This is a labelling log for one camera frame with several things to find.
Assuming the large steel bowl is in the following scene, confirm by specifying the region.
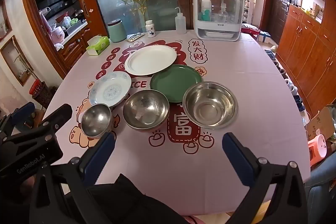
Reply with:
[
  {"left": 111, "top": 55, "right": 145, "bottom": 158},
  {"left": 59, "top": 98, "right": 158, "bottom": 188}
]
[{"left": 182, "top": 82, "right": 239, "bottom": 130}]

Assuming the small steel bowl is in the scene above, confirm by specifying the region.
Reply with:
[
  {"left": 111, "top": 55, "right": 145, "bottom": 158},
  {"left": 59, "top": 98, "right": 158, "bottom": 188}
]
[{"left": 80, "top": 103, "right": 113, "bottom": 138}]

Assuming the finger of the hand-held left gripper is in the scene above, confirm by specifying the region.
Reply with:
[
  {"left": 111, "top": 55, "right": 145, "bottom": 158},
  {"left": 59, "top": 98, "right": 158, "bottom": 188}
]
[
  {"left": 0, "top": 102, "right": 36, "bottom": 135},
  {"left": 3, "top": 104, "right": 73, "bottom": 143}
]

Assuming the clear squeeze wash bottle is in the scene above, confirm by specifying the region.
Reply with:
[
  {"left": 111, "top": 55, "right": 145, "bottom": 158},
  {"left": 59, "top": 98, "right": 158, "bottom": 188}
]
[{"left": 175, "top": 7, "right": 187, "bottom": 35}]

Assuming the white clear-lid storage box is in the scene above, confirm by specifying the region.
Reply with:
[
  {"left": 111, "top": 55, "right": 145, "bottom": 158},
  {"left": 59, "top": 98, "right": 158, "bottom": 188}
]
[{"left": 192, "top": 0, "right": 242, "bottom": 41}]

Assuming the blue upholstered chair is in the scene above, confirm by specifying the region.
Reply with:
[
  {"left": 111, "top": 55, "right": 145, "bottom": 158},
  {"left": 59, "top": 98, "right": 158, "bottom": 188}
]
[{"left": 304, "top": 153, "right": 336, "bottom": 224}]

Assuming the small clear bottle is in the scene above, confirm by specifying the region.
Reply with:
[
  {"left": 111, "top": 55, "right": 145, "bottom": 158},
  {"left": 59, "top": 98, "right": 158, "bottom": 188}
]
[{"left": 217, "top": 3, "right": 228, "bottom": 24}]

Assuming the large white plate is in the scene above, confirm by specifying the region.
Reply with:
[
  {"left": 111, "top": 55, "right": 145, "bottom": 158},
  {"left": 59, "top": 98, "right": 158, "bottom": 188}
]
[{"left": 124, "top": 45, "right": 178, "bottom": 76}]

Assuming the cardboard box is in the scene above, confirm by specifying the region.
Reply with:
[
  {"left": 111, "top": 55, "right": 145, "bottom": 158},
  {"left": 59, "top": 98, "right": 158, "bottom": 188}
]
[{"left": 305, "top": 106, "right": 335, "bottom": 140}]

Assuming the green plate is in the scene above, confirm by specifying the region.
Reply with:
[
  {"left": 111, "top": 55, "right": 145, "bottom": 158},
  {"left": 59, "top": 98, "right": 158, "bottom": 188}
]
[{"left": 150, "top": 64, "right": 204, "bottom": 103}]

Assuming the pink floral cooker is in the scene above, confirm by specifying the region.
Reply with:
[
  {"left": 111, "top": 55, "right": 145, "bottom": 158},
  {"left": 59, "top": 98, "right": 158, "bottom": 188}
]
[{"left": 50, "top": 26, "right": 65, "bottom": 43}]

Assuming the pill blister pack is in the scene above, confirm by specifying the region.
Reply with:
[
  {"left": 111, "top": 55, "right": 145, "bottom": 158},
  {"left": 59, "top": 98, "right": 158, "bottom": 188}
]
[{"left": 125, "top": 33, "right": 144, "bottom": 42}]

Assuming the pink plastic stool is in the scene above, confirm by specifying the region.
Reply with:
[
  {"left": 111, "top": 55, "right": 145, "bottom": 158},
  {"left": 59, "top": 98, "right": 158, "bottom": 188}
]
[{"left": 307, "top": 134, "right": 328, "bottom": 167}]

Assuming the green tissue box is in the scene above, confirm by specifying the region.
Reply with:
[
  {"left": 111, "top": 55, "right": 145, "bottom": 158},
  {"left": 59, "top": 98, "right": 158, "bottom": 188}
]
[{"left": 86, "top": 35, "right": 110, "bottom": 56}]

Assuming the wooden wall frame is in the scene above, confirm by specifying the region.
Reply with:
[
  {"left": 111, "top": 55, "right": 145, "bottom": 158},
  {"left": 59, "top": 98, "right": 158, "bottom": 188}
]
[{"left": 0, "top": 36, "right": 27, "bottom": 85}]

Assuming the pink-sided steel bowl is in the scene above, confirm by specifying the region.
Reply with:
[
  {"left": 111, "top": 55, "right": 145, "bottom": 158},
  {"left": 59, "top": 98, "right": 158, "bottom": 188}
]
[{"left": 122, "top": 89, "right": 171, "bottom": 132}]

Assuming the white pill bottle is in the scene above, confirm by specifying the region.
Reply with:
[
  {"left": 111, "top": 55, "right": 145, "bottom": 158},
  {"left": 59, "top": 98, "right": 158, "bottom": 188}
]
[{"left": 145, "top": 20, "right": 156, "bottom": 38}]

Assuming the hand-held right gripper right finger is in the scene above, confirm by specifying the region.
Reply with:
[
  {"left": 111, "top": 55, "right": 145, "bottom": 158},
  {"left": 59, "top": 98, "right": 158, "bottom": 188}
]
[{"left": 222, "top": 132, "right": 309, "bottom": 224}]

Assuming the wooden wall cabinet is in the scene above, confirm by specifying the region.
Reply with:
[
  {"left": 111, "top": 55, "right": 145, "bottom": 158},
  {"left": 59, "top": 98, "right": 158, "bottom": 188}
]
[{"left": 276, "top": 0, "right": 336, "bottom": 119}]

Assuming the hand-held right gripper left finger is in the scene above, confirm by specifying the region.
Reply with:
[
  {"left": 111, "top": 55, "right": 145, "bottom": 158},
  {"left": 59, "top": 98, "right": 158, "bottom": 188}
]
[{"left": 29, "top": 132, "right": 116, "bottom": 224}]

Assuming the green canister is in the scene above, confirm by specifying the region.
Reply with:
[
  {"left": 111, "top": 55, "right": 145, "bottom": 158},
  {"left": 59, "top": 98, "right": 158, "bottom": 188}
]
[{"left": 108, "top": 19, "right": 128, "bottom": 43}]

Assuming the blue patterned plate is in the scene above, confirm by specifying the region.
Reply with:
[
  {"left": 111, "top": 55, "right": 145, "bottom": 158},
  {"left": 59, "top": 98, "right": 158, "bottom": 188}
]
[{"left": 89, "top": 71, "right": 132, "bottom": 107}]

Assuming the person's black clothing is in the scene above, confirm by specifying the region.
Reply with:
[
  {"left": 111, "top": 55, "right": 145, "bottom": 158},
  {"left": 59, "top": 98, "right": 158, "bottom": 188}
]
[{"left": 87, "top": 174, "right": 189, "bottom": 224}]

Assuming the white bottle teal label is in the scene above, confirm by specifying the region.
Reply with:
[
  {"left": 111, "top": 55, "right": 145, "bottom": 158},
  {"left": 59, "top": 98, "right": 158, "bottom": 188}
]
[{"left": 201, "top": 0, "right": 213, "bottom": 22}]

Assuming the red basket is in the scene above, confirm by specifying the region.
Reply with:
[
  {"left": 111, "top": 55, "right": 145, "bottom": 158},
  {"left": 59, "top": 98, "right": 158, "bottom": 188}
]
[{"left": 29, "top": 80, "right": 44, "bottom": 94}]

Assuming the row of shoes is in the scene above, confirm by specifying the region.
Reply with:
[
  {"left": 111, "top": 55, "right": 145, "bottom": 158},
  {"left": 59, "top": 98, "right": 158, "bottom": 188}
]
[{"left": 265, "top": 46, "right": 307, "bottom": 111}]

